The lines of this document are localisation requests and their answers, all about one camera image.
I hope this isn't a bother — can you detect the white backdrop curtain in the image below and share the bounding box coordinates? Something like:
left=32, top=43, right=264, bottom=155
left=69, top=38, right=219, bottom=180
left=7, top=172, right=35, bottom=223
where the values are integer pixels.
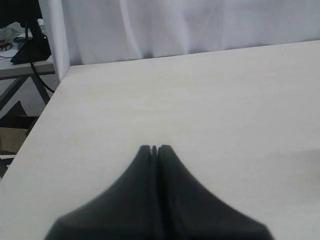
left=39, top=0, right=320, bottom=79

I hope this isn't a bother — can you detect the black cable on side table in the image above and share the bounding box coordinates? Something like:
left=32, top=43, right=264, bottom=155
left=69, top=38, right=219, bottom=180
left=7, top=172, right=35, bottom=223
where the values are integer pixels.
left=29, top=61, right=55, bottom=93

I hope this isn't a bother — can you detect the brown cardboard box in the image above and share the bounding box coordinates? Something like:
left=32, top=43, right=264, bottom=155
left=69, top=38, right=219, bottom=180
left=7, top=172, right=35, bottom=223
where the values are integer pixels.
left=0, top=127, right=28, bottom=153

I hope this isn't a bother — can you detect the side table with metal frame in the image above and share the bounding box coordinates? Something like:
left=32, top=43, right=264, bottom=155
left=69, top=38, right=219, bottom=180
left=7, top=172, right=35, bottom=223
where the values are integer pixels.
left=0, top=53, right=57, bottom=113

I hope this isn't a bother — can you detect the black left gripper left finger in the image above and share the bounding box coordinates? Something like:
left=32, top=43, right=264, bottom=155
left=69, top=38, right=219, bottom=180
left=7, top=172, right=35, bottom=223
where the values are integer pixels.
left=45, top=145, right=160, bottom=240

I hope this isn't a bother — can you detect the black monitor stand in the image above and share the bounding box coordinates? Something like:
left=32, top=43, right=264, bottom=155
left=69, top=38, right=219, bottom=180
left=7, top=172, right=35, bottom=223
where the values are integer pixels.
left=0, top=0, right=51, bottom=65

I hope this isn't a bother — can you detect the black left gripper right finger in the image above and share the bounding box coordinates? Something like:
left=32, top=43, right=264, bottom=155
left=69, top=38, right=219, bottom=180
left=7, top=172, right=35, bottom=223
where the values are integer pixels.
left=157, top=145, right=273, bottom=240

